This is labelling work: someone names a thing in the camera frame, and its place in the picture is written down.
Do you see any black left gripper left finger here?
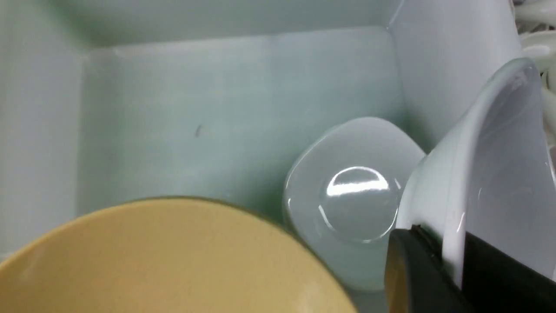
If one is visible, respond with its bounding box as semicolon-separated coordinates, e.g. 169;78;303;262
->
384;226;475;313

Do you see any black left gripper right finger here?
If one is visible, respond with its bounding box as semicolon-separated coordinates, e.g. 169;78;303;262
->
461;233;556;313

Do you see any white square sauce dish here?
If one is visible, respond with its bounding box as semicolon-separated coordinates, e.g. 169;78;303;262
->
396;57;556;287

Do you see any yellow noodle bowl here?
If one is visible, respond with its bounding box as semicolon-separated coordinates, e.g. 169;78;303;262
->
0;197;357;313

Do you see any stack of white dishes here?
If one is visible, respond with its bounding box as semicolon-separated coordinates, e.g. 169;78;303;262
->
283;117;425;292

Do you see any pile of white spoons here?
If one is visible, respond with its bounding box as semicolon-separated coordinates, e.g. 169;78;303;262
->
513;0;556;148

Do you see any large white plastic bin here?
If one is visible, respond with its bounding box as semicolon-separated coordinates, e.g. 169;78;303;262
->
1;0;520;265

